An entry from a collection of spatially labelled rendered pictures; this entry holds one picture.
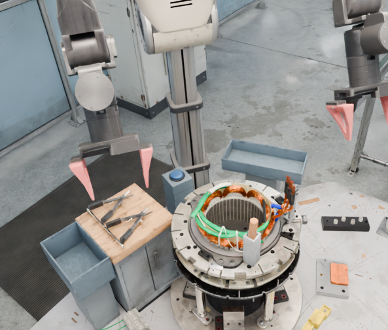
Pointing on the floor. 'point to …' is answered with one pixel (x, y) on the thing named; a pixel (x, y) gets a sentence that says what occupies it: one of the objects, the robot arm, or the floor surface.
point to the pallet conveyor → (386, 63)
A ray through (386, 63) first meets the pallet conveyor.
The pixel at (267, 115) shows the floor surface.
